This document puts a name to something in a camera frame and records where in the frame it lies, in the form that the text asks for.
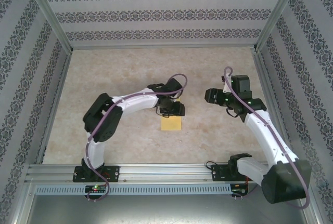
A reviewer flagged yellow square paper sheet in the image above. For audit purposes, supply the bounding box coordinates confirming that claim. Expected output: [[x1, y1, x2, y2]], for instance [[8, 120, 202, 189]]
[[160, 114, 183, 131]]

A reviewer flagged grey sheet metal panel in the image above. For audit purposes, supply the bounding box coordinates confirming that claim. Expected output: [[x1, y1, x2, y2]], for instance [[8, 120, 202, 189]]
[[25, 194, 313, 224]]

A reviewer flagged aluminium side rail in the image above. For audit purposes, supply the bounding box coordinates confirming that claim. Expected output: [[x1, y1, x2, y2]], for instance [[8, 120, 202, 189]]
[[35, 51, 73, 165], [252, 49, 297, 162]]

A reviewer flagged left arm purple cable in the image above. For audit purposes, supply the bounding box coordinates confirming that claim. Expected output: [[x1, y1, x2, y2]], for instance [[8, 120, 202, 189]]
[[86, 73, 188, 203]]

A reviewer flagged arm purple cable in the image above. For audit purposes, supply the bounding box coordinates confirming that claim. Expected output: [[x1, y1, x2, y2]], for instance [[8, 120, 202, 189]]
[[224, 66, 310, 210], [86, 73, 188, 203]]

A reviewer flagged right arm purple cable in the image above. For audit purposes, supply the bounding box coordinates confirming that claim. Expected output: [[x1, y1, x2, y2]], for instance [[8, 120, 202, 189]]
[[224, 66, 310, 210]]

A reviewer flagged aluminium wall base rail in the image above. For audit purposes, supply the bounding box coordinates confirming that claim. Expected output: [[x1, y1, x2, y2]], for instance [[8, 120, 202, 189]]
[[69, 42, 258, 50]]

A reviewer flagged aluminium mounting rail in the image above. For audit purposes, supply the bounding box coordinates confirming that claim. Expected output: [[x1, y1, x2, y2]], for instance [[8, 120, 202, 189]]
[[24, 163, 310, 183]]

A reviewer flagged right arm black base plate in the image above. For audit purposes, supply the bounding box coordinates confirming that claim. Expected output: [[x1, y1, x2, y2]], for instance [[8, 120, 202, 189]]
[[211, 163, 252, 182]]

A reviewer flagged grey slotted cable duct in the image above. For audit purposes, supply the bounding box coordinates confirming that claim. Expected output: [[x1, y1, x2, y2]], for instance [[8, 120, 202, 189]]
[[34, 184, 232, 194]]

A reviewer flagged aluminium corner post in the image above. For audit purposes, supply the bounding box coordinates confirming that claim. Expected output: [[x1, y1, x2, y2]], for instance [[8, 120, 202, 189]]
[[22, 0, 74, 53], [253, 0, 305, 52]]

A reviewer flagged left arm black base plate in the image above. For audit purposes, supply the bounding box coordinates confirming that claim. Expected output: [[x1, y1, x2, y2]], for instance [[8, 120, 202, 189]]
[[73, 165, 121, 183]]

